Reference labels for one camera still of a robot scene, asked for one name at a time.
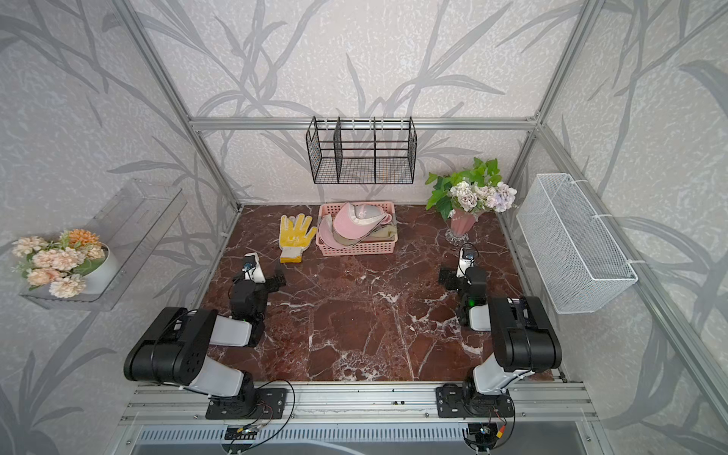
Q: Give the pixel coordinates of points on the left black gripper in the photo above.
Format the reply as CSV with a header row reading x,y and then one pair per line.
x,y
271,282

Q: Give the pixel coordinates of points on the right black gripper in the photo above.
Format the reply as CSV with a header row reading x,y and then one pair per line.
x,y
449,278

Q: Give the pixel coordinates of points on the pink baseball cap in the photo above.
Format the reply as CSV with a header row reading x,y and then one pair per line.
x,y
326,232
355,221

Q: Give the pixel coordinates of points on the beige baseball cap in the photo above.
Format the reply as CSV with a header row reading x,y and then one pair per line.
x,y
383,233

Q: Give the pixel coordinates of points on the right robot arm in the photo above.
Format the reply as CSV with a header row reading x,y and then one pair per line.
x,y
524,343

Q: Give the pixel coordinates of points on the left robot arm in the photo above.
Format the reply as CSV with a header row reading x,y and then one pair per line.
x,y
174,351

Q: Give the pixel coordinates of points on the yellow work glove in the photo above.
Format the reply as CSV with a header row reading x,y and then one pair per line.
x,y
295,236

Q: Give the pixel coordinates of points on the pink vase with flowers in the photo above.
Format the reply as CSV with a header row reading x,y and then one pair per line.
x,y
463,197

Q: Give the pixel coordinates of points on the pink plastic basket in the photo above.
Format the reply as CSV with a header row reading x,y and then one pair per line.
x,y
362,248

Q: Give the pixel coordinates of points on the clear acrylic shelf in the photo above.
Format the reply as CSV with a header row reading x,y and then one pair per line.
x,y
131,224

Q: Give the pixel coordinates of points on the white pot peach flowers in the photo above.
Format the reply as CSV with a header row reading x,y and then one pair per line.
x,y
74,264

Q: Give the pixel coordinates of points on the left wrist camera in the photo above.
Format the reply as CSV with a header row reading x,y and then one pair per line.
x,y
253,267

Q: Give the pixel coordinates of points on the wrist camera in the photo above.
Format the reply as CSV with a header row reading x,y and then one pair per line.
x,y
467,259
253,267

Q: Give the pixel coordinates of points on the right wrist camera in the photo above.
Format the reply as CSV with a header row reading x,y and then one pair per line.
x,y
467,259

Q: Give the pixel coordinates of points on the white mesh wall basket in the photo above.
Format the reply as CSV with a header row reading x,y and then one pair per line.
x,y
580,264

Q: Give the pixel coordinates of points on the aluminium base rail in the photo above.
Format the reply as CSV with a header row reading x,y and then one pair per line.
x,y
367,402

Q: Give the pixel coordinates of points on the black wire rack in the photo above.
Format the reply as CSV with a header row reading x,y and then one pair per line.
x,y
362,151

